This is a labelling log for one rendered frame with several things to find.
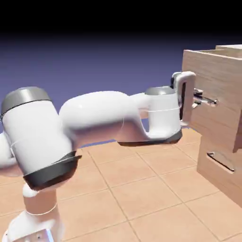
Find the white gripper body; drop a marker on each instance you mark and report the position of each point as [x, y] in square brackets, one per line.
[189, 98]

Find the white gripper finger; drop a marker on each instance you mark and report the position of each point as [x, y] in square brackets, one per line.
[195, 104]
[198, 91]

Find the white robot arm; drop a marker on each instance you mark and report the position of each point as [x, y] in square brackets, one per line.
[37, 128]

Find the light wood drawer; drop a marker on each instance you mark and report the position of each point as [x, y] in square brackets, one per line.
[211, 175]
[213, 75]

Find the light wood cabinet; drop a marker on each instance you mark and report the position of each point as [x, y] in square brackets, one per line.
[230, 47]

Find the light wood drawer front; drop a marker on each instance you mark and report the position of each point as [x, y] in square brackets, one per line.
[211, 175]

